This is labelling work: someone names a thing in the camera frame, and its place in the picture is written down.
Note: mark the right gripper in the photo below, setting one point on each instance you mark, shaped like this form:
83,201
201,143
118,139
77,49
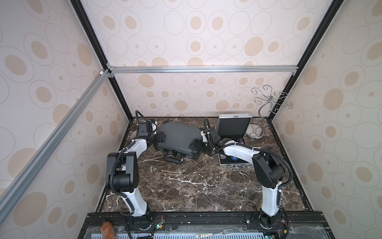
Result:
197,143

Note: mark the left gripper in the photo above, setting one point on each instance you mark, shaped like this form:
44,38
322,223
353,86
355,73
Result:
161,137

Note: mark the dark grey poker case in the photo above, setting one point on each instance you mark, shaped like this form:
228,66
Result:
178,139

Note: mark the silver aluminium poker case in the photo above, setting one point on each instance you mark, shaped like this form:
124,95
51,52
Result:
233,127

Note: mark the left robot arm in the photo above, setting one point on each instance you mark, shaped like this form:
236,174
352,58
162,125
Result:
122,173

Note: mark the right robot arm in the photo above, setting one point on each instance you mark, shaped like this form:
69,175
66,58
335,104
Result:
272,171

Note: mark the chrome hook stand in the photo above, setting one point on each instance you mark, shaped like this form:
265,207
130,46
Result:
267,100

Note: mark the metal fork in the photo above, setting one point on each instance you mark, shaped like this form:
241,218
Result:
225,232

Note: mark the brown bottle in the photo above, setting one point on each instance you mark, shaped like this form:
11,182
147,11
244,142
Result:
107,230

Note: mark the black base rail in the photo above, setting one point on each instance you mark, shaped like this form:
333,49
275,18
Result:
185,225

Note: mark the horizontal aluminium rail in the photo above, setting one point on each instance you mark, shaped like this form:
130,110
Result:
203,69

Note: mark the diagonal aluminium rail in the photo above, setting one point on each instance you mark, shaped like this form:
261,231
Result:
18,187

